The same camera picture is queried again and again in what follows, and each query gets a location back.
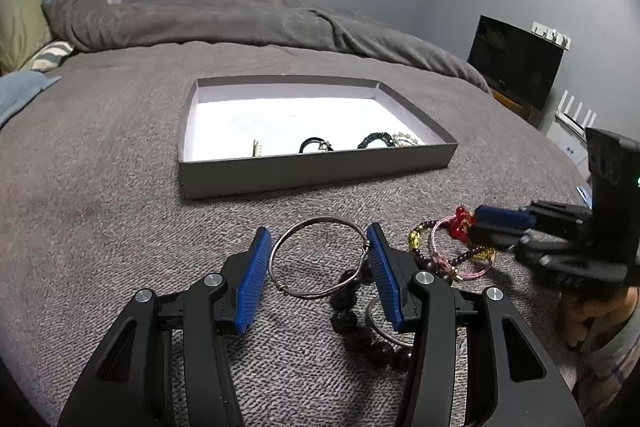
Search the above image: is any white wifi router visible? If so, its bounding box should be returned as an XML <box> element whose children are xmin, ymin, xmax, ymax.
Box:
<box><xmin>554</xmin><ymin>90</ymin><xmax>598</xmax><ymax>139</ymax></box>

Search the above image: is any dark blue beaded bracelet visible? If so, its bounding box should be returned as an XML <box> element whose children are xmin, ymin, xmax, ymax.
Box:
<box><xmin>356</xmin><ymin>131</ymin><xmax>396</xmax><ymax>151</ymax></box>

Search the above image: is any person's right hand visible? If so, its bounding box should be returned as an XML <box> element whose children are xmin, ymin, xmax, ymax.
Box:
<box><xmin>560</xmin><ymin>287</ymin><xmax>639</xmax><ymax>348</ymax></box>

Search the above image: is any grey bed blanket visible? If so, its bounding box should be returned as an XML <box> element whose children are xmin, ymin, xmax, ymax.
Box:
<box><xmin>1</xmin><ymin>0</ymin><xmax>585</xmax><ymax>426</ymax></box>

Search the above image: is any black television screen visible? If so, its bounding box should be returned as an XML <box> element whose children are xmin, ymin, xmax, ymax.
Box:
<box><xmin>468</xmin><ymin>15</ymin><xmax>564</xmax><ymax>110</ymax></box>

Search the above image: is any silver wire bangle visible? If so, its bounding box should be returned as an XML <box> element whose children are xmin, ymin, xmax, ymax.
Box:
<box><xmin>267</xmin><ymin>216</ymin><xmax>371</xmax><ymax>300</ymax></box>
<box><xmin>366</xmin><ymin>297</ymin><xmax>414</xmax><ymax>348</ymax></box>

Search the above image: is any pink cord bracelet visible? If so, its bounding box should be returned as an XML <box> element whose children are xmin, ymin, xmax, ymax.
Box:
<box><xmin>428</xmin><ymin>215</ymin><xmax>494</xmax><ymax>282</ymax></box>

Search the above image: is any black cord bracelet silver charm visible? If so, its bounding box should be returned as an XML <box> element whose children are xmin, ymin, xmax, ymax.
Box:
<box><xmin>298</xmin><ymin>135</ymin><xmax>335</xmax><ymax>155</ymax></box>

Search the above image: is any light blue blanket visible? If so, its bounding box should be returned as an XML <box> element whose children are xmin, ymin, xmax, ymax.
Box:
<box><xmin>0</xmin><ymin>70</ymin><xmax>61</xmax><ymax>128</ymax></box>

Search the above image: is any olive green pillow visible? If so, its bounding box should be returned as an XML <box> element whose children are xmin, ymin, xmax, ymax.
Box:
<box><xmin>0</xmin><ymin>0</ymin><xmax>54</xmax><ymax>74</ymax></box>

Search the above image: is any striped grey white pillow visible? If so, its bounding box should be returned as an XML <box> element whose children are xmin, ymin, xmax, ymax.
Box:
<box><xmin>23</xmin><ymin>40</ymin><xmax>75</xmax><ymax>72</ymax></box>

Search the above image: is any large dark bead bracelet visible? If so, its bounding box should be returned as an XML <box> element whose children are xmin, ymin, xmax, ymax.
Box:
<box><xmin>328</xmin><ymin>256</ymin><xmax>417</xmax><ymax>374</ymax></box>

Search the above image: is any wooden tv stand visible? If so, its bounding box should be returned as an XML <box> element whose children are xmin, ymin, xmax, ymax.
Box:
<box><xmin>490</xmin><ymin>88</ymin><xmax>532</xmax><ymax>121</ymax></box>

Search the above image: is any patterned sleeve forearm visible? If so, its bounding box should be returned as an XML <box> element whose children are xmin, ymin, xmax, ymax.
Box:
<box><xmin>573</xmin><ymin>314</ymin><xmax>639</xmax><ymax>426</ymax></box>

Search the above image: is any grey shallow cardboard tray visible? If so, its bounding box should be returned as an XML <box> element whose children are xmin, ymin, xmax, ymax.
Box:
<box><xmin>178</xmin><ymin>75</ymin><xmax>458</xmax><ymax>199</ymax></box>

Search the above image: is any garnet bead bracelet gold charm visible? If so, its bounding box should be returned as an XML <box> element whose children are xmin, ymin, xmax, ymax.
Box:
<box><xmin>408</xmin><ymin>216</ymin><xmax>463</xmax><ymax>282</ymax></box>

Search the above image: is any white wall hook rack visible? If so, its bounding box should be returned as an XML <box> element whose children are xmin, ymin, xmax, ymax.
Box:
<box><xmin>530</xmin><ymin>22</ymin><xmax>572</xmax><ymax>51</ymax></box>

